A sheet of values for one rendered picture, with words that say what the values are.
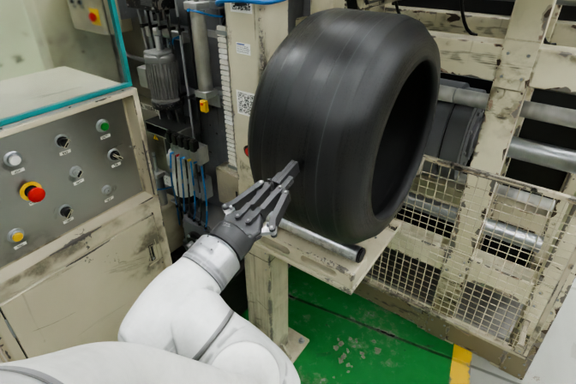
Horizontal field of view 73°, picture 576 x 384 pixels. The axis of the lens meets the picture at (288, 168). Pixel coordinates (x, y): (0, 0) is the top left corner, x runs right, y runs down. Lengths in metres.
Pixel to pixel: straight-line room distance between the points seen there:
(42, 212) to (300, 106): 0.77
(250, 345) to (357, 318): 1.53
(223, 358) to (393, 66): 0.61
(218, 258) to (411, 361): 1.49
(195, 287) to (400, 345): 1.53
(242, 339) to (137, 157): 0.85
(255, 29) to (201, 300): 0.70
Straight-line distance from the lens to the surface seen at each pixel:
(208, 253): 0.66
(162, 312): 0.63
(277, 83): 0.86
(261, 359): 0.61
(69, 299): 1.36
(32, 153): 1.18
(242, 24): 1.10
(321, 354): 1.98
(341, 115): 0.78
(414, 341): 2.10
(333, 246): 1.10
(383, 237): 1.32
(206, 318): 0.64
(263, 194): 0.76
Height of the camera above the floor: 1.64
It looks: 31 degrees down
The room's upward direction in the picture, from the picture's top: straight up
